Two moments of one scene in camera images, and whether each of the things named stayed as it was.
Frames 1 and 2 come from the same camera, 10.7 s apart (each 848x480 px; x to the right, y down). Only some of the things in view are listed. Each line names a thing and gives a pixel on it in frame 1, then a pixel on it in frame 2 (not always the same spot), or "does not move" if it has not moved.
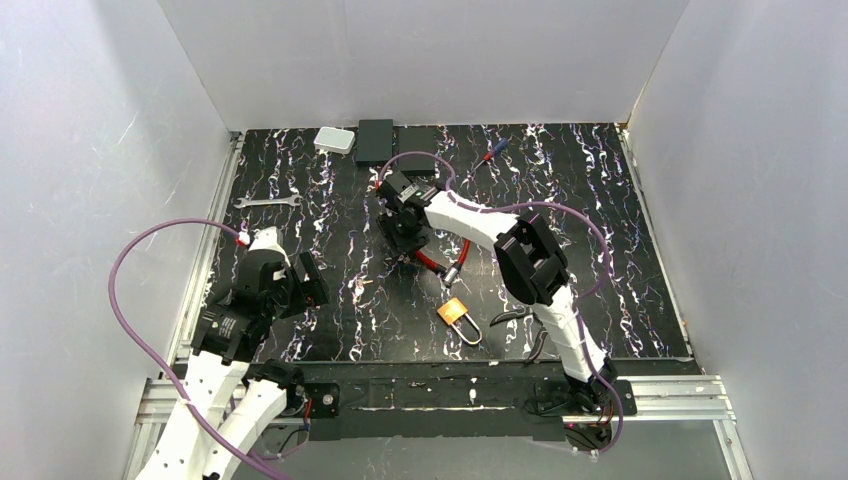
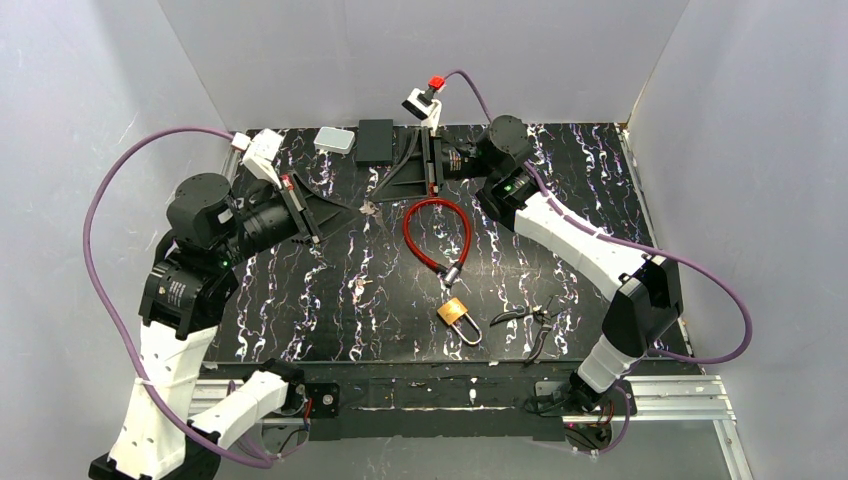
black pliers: [530, 311] does not move
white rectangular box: [332, 139] does not move
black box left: [374, 140] does not move
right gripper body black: [409, 240] -> [428, 162]
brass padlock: [453, 310] does not move
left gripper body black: [308, 282] -> [303, 211]
